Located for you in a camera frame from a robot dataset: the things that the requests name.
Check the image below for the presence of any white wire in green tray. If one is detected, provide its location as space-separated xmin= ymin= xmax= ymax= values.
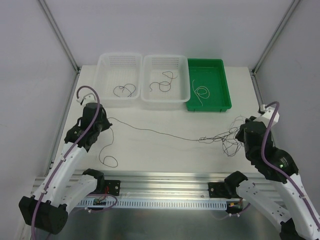
xmin=192 ymin=79 xmax=211 ymax=106

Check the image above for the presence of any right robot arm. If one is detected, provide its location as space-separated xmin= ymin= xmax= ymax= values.
xmin=224 ymin=116 xmax=320 ymax=240

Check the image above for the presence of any aluminium frame post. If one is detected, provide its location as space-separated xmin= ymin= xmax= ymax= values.
xmin=251 ymin=0 xmax=302 ymax=76
xmin=37 ymin=0 xmax=81 ymax=73

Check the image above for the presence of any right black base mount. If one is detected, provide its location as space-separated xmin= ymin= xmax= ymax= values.
xmin=208 ymin=182 xmax=230 ymax=199

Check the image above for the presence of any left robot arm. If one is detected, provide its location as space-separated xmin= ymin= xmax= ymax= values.
xmin=18 ymin=102 xmax=112 ymax=236

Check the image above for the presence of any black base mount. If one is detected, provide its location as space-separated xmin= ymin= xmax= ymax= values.
xmin=104 ymin=179 xmax=121 ymax=197
xmin=208 ymin=182 xmax=230 ymax=199

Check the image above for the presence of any green plastic tray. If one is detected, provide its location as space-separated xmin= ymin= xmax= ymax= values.
xmin=186 ymin=58 xmax=232 ymax=113

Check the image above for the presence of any left aluminium frame post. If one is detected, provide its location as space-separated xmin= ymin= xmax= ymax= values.
xmin=37 ymin=0 xmax=81 ymax=73

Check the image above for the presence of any white mesh basket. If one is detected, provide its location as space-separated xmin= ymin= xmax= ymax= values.
xmin=92 ymin=52 xmax=143 ymax=108
xmin=140 ymin=54 xmax=191 ymax=111

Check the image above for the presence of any right aluminium frame post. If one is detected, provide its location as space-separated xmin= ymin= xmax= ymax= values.
xmin=251 ymin=0 xmax=302 ymax=76

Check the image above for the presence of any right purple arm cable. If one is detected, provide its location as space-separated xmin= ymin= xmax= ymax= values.
xmin=261 ymin=101 xmax=317 ymax=236

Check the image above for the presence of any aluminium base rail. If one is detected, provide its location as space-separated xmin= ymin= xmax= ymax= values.
xmin=29 ymin=170 xmax=286 ymax=201

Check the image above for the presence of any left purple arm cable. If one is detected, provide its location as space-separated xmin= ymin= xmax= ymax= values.
xmin=29 ymin=86 xmax=101 ymax=240

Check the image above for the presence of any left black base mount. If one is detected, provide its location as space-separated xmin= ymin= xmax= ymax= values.
xmin=104 ymin=179 xmax=121 ymax=197

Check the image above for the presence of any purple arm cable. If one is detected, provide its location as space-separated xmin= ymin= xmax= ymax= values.
xmin=29 ymin=86 xmax=101 ymax=240
xmin=261 ymin=101 xmax=317 ymax=236

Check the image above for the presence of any white slotted cable duct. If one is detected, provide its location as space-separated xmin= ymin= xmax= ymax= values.
xmin=77 ymin=197 xmax=227 ymax=211

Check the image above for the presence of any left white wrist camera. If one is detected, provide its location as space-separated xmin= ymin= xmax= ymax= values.
xmin=76 ymin=93 xmax=97 ymax=106

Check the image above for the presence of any left white mesh basket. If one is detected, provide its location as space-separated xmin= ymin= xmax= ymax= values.
xmin=92 ymin=52 xmax=143 ymax=108

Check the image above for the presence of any middle white mesh basket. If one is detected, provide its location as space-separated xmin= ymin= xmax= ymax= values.
xmin=140 ymin=54 xmax=191 ymax=111

